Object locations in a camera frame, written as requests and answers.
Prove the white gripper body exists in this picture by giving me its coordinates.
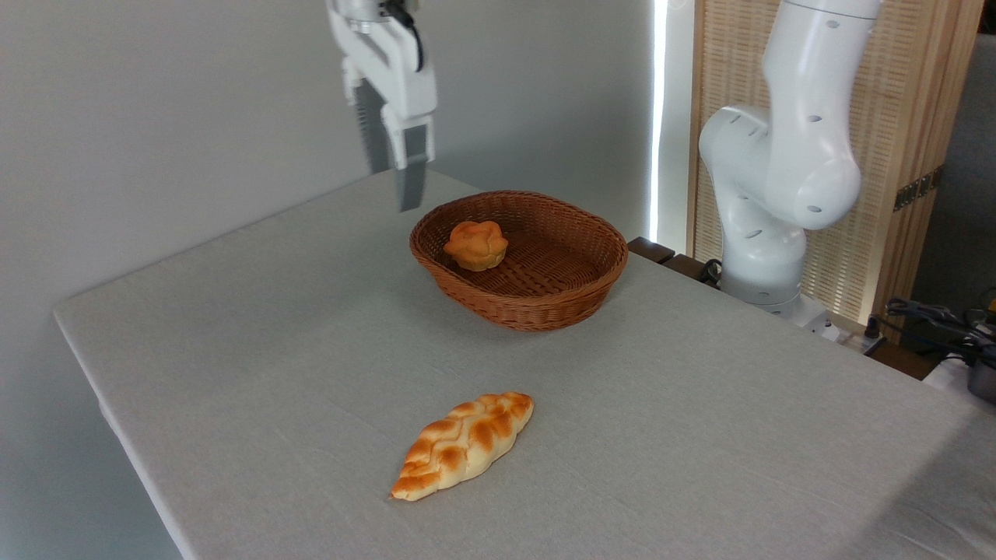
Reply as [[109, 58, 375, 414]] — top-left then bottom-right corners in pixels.
[[326, 0, 439, 127]]

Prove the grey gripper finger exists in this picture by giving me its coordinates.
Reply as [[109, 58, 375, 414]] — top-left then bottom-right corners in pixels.
[[382, 107, 435, 213], [345, 75, 391, 177]]

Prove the small round flower-shaped bread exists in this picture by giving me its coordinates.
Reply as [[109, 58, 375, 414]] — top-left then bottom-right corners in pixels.
[[444, 220, 510, 272]]

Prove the brown oval wicker basket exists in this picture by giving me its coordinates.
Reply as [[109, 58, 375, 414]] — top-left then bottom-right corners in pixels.
[[409, 191, 630, 334]]

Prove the long braided bread loaf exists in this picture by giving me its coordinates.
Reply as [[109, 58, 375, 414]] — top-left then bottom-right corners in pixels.
[[390, 391, 535, 502]]

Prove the grey tablecloth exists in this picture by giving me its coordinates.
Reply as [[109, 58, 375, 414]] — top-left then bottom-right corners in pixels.
[[52, 163, 996, 560]]

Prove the black metal screen hinge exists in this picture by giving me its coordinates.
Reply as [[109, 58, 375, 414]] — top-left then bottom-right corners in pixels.
[[893, 166, 945, 212]]

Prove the wooden bamboo folding screen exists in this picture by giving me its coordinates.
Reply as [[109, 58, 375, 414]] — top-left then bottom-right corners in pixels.
[[688, 0, 986, 337]]

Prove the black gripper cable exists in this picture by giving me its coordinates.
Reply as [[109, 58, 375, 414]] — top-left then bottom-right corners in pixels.
[[381, 0, 426, 73]]

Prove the black cable bundle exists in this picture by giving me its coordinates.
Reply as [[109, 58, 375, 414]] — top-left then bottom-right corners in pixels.
[[864, 296, 996, 368]]

